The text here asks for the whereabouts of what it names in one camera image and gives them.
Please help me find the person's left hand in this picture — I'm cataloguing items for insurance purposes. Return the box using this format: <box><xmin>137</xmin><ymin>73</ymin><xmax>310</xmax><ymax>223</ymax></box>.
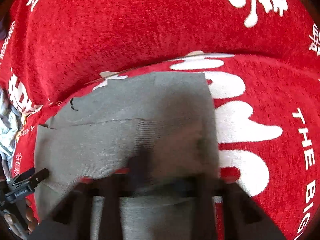
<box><xmin>24</xmin><ymin>198</ymin><xmax>39</xmax><ymax>235</ymax></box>

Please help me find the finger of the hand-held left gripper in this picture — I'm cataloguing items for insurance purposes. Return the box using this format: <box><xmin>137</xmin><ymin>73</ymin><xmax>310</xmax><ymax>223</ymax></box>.
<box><xmin>31</xmin><ymin>168</ymin><xmax>50</xmax><ymax>187</ymax></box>
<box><xmin>10</xmin><ymin>169</ymin><xmax>35</xmax><ymax>184</ymax></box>

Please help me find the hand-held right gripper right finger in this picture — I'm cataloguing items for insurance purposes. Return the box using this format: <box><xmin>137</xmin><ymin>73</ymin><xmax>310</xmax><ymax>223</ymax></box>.
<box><xmin>142</xmin><ymin>149</ymin><xmax>287</xmax><ymax>240</ymax></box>

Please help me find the grey knit garment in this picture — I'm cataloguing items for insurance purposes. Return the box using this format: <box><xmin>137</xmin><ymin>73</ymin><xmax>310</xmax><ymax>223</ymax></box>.
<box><xmin>34</xmin><ymin>71</ymin><xmax>220</xmax><ymax>240</ymax></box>

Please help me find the pale patterned cloth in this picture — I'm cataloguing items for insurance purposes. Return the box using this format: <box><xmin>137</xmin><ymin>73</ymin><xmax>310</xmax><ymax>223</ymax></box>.
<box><xmin>0</xmin><ymin>89</ymin><xmax>25</xmax><ymax>167</ymax></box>

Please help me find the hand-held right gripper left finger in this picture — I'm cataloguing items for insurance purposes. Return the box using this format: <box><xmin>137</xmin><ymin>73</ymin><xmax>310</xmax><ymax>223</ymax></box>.
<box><xmin>32</xmin><ymin>149</ymin><xmax>144</xmax><ymax>240</ymax></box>

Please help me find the red printed blanket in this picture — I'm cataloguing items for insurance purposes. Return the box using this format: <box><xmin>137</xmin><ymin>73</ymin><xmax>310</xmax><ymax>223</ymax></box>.
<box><xmin>0</xmin><ymin>0</ymin><xmax>320</xmax><ymax>240</ymax></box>

